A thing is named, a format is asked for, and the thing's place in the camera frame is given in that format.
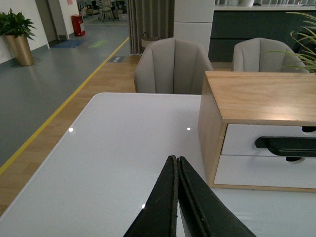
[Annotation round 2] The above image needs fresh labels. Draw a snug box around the spiky green plant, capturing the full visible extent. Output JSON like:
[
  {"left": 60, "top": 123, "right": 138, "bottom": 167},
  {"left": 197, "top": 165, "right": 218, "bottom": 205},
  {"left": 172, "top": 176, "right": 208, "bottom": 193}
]
[{"left": 264, "top": 12, "right": 316, "bottom": 73}]

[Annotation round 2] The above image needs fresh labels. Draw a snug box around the wooden drawer cabinet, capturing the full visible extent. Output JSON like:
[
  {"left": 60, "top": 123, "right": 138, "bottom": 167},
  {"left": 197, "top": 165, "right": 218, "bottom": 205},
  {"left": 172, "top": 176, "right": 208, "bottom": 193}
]
[{"left": 198, "top": 72, "right": 316, "bottom": 192}]

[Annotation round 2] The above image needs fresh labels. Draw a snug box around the black drawer handle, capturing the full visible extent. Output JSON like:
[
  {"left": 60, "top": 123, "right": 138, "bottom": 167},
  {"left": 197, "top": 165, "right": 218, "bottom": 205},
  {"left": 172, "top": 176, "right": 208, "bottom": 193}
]
[{"left": 255, "top": 136, "right": 316, "bottom": 158}]

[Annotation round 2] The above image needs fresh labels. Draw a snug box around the woven basket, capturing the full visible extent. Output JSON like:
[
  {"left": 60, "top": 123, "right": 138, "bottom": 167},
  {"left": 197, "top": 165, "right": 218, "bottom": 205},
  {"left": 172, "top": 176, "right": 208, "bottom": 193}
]
[{"left": 141, "top": 32, "right": 163, "bottom": 51}]

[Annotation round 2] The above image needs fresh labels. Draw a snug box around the white pillar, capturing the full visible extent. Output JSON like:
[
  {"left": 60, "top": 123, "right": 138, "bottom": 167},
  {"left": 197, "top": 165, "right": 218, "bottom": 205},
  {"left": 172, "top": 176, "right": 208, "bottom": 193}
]
[{"left": 173, "top": 0, "right": 215, "bottom": 53}]

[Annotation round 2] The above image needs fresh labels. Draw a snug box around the grey armchair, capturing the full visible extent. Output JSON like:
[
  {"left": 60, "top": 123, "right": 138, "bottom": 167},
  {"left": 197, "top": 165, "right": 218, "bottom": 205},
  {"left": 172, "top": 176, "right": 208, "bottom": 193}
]
[
  {"left": 232, "top": 38, "right": 309, "bottom": 73},
  {"left": 134, "top": 38, "right": 213, "bottom": 95}
]

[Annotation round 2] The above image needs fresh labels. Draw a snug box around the office chair far background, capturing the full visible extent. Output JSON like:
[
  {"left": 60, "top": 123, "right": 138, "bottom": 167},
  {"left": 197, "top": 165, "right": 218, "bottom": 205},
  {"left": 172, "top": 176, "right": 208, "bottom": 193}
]
[{"left": 99, "top": 0, "right": 115, "bottom": 21}]

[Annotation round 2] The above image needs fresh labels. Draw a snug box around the grey armchair left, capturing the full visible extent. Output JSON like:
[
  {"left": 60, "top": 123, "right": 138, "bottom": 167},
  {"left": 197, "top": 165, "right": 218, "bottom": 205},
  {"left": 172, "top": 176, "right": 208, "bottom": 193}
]
[{"left": 134, "top": 38, "right": 213, "bottom": 95}]

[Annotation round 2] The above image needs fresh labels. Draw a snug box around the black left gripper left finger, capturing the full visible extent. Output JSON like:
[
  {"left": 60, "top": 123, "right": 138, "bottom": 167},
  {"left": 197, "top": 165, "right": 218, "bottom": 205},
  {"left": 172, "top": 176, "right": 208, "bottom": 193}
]
[{"left": 124, "top": 156, "right": 178, "bottom": 237}]

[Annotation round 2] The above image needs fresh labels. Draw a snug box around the green plant gold pot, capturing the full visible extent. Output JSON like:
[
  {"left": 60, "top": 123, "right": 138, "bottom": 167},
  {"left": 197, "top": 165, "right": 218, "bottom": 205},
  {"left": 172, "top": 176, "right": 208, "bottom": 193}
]
[{"left": 0, "top": 9, "right": 35, "bottom": 67}]

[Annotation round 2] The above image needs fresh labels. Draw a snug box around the white drawer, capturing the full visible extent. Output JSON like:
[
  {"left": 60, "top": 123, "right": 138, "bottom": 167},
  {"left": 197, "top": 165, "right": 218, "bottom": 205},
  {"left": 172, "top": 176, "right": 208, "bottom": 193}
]
[
  {"left": 214, "top": 155, "right": 316, "bottom": 189},
  {"left": 221, "top": 124, "right": 316, "bottom": 157}
]

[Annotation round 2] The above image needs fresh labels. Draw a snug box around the white bottom drawer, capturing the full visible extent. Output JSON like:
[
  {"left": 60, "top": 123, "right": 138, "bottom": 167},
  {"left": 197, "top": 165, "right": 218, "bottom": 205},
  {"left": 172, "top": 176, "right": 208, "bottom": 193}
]
[{"left": 214, "top": 155, "right": 316, "bottom": 189}]

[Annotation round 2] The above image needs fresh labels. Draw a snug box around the red bin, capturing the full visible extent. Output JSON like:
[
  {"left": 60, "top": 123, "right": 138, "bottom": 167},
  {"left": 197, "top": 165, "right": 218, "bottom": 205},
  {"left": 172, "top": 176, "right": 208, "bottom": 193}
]
[{"left": 71, "top": 14, "right": 85, "bottom": 37}]

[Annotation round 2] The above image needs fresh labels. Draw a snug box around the dark counter cabinet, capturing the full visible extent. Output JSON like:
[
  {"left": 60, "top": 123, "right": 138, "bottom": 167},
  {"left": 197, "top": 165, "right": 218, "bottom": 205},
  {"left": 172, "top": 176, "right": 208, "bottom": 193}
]
[{"left": 208, "top": 5, "right": 316, "bottom": 62}]

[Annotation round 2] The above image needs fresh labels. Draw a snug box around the white top drawer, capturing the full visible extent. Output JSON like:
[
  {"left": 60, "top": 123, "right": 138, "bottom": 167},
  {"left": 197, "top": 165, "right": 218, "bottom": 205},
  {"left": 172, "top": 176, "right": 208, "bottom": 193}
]
[{"left": 221, "top": 124, "right": 316, "bottom": 157}]

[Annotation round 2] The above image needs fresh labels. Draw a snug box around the grey curtain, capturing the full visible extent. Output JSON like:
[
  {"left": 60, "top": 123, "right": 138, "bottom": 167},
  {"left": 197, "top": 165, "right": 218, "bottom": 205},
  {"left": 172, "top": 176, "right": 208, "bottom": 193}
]
[{"left": 126, "top": 0, "right": 175, "bottom": 55}]

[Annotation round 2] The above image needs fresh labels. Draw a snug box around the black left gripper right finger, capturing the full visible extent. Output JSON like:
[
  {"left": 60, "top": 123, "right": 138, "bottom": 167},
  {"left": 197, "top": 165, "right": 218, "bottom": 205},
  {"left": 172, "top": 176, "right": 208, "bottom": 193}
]
[{"left": 177, "top": 157, "right": 255, "bottom": 237}]

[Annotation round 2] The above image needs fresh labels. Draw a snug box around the white plant pot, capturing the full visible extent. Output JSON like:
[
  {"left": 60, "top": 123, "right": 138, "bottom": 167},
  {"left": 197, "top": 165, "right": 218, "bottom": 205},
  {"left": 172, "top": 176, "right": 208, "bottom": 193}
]
[{"left": 242, "top": 0, "right": 255, "bottom": 7}]

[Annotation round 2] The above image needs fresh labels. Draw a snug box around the grey armchair right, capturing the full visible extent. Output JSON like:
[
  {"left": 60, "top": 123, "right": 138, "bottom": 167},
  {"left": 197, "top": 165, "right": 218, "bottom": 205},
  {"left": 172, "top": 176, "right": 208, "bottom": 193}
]
[{"left": 232, "top": 38, "right": 309, "bottom": 73}]

